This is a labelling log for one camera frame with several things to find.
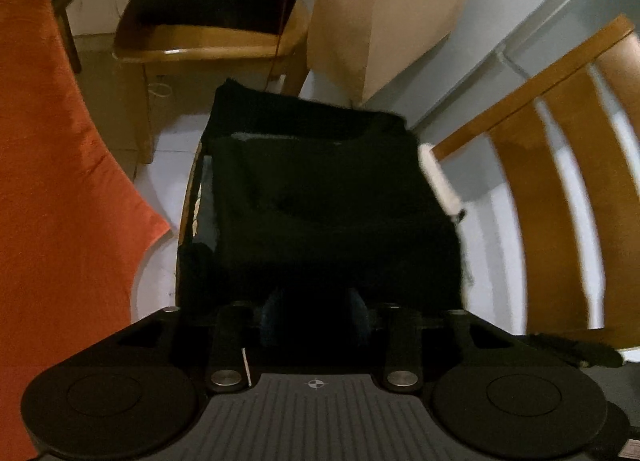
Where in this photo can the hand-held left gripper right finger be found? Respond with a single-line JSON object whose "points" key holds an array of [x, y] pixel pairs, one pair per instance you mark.
{"points": [[357, 318]]}

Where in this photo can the black clothes pile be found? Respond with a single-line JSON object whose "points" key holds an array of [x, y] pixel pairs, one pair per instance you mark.
{"points": [[300, 106]]}

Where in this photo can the brown cardboard box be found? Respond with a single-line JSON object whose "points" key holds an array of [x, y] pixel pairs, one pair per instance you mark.
{"points": [[390, 26]]}

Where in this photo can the wooden chair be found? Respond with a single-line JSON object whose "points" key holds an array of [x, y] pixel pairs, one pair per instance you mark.
{"points": [[200, 43], [550, 81]]}

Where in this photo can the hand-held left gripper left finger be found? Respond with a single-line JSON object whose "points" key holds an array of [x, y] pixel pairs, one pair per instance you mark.
{"points": [[272, 323]]}

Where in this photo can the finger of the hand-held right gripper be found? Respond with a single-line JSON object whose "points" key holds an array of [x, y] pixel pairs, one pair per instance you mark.
{"points": [[575, 348]]}

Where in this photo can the orange patterned mat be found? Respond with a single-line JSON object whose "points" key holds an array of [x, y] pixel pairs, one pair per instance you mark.
{"points": [[50, 166]]}

